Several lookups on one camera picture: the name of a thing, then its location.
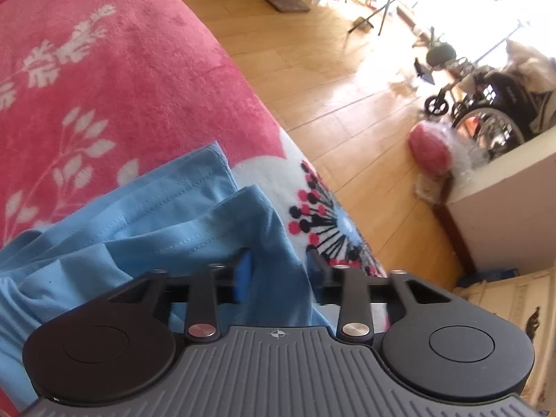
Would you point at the cream carved furniture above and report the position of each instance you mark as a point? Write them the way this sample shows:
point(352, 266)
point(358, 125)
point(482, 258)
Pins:
point(517, 312)

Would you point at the red bundle in plastic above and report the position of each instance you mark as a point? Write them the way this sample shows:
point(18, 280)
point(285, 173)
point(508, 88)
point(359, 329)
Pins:
point(428, 147)

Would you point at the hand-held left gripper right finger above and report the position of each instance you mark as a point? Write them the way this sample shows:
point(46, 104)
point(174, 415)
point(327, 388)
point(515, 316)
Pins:
point(316, 276)

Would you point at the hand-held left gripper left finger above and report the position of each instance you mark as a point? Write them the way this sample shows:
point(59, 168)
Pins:
point(243, 278)

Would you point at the light blue t-shirt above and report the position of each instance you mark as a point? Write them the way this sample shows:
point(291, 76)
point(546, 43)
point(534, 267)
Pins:
point(152, 226)

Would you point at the pink floral blanket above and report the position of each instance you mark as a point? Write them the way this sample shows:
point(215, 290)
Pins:
point(108, 74)

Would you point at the white cabinet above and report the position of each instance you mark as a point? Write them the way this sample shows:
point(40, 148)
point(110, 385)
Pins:
point(508, 208)

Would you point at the cream cloth bundle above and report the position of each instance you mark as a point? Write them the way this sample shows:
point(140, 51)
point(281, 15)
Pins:
point(532, 63)

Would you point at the wheelchair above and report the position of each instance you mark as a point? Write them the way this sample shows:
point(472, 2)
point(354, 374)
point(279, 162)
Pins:
point(486, 95)

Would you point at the brown floor mat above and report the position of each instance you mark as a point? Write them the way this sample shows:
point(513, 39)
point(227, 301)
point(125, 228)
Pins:
point(284, 0)

